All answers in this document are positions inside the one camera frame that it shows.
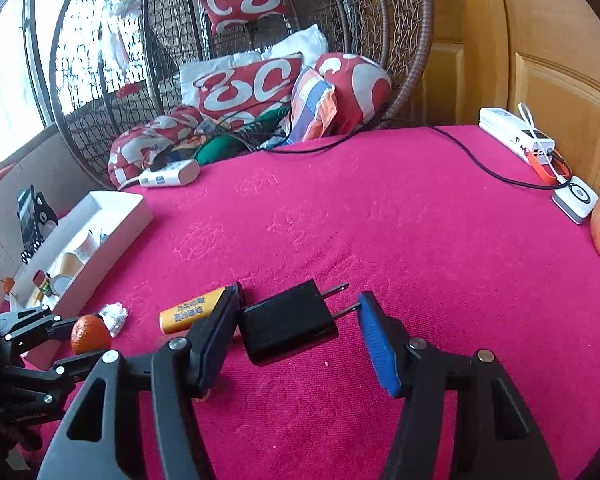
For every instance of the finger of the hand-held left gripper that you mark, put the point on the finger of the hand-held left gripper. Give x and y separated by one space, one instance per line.
30 320
45 380

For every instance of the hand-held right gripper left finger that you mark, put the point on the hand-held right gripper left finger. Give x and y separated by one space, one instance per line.
210 330

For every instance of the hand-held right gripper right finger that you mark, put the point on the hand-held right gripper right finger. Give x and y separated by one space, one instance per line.
380 345

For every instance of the orange tangerine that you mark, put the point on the orange tangerine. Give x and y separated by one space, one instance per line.
90 335

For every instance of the black charger adapter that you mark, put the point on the black charger adapter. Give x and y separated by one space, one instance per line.
285 325

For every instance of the white shallow tray box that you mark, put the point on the white shallow tray box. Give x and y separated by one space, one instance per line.
125 215

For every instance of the yellow cylindrical battery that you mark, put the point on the yellow cylindrical battery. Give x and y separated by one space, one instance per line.
190 310

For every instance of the small striped can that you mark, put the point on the small striped can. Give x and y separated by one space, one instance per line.
42 282

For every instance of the small orange fruit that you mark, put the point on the small orange fruit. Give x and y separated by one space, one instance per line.
8 286

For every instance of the brown tape roll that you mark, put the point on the brown tape roll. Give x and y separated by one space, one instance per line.
55 287

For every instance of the white paper cup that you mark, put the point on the white paper cup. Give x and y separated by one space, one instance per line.
87 247

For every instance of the black phone holder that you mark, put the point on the black phone holder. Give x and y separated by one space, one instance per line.
27 215

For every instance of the pink tablecloth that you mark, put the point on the pink tablecloth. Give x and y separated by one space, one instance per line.
380 220

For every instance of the white power strip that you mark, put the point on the white power strip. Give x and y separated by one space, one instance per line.
172 175

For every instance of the green cloth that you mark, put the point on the green cloth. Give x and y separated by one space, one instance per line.
220 147

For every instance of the red patterned bolster cushion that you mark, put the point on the red patterned bolster cushion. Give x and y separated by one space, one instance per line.
360 90
130 150

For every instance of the barred window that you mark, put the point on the barred window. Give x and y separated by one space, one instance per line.
5 85

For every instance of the colourful striped pillow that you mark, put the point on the colourful striped pillow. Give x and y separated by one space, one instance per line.
312 110

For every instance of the square red patterned pillow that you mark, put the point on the square red patterned pillow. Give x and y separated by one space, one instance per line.
250 85

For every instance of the small red flower ornament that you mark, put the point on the small red flower ornament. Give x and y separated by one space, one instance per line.
126 90

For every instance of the white power bank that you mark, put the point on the white power bank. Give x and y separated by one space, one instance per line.
505 125

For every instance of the red white patterned cushions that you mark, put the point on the red white patterned cushions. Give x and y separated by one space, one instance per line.
300 42

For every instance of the wicker hanging egg chair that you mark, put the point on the wicker hanging egg chair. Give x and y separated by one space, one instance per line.
405 35

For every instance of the white dreamcatcher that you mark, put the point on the white dreamcatcher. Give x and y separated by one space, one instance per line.
125 7

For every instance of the small red patterned pillow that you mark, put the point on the small red patterned pillow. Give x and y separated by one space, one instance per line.
245 5

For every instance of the wooden door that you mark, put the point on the wooden door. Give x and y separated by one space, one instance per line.
555 60

